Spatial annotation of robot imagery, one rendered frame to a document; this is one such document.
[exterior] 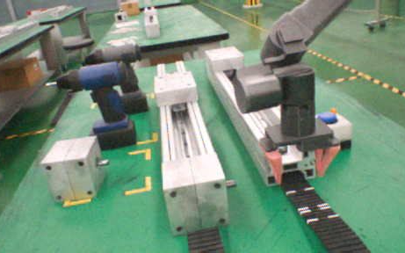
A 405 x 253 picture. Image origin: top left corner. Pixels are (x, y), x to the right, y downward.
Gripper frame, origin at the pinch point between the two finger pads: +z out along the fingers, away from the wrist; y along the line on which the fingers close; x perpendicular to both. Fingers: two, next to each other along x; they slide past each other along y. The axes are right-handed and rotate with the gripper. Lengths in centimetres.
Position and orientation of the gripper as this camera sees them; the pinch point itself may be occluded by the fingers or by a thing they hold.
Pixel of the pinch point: (299, 175)
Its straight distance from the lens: 66.4
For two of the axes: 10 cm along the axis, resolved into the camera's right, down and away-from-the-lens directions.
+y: -9.8, 1.7, -0.7
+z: 1.3, 9.1, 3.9
